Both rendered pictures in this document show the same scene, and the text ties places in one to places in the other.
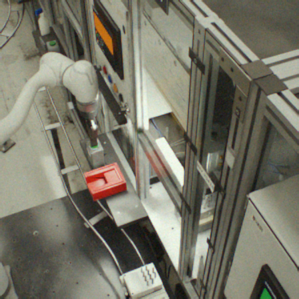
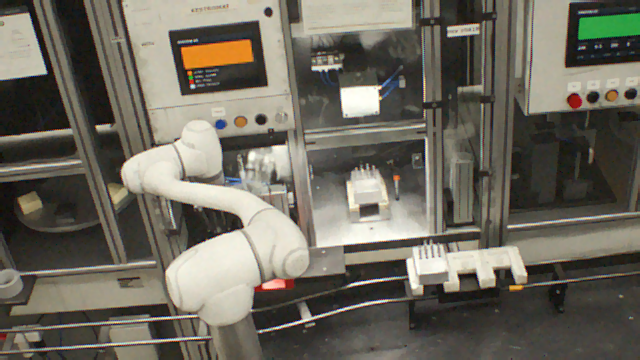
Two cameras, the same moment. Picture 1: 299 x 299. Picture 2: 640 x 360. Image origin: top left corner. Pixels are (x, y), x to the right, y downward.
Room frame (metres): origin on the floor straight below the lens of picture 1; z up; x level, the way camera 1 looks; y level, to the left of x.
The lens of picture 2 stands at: (0.31, 1.85, 2.57)
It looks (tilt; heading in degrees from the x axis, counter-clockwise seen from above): 35 degrees down; 294
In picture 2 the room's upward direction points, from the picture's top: 7 degrees counter-clockwise
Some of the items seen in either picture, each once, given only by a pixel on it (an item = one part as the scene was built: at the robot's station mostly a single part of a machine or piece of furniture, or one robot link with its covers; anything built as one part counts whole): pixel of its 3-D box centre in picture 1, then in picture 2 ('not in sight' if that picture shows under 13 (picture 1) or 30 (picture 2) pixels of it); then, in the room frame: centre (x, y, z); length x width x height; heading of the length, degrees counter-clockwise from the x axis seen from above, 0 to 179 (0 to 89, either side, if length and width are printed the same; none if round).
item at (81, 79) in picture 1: (81, 79); (197, 148); (1.38, 0.26, 1.41); 0.13 x 0.11 x 0.16; 47
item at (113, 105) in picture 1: (107, 91); (224, 142); (1.35, 0.16, 1.37); 0.36 x 0.04 x 0.04; 22
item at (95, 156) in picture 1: (97, 153); not in sight; (1.38, 0.24, 0.97); 0.08 x 0.08 x 0.12; 22
